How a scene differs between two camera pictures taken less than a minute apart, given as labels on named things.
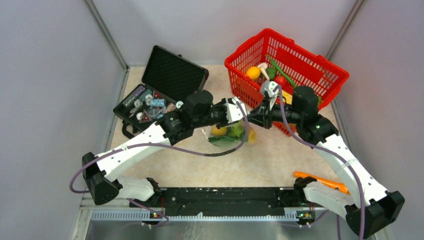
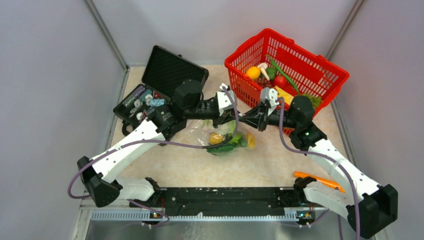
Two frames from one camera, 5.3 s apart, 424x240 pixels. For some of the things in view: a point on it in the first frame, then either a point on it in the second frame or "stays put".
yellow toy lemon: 221,132 → 215,138
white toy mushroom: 263,66 stays put
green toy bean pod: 281,71 stays put
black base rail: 230,200 stays put
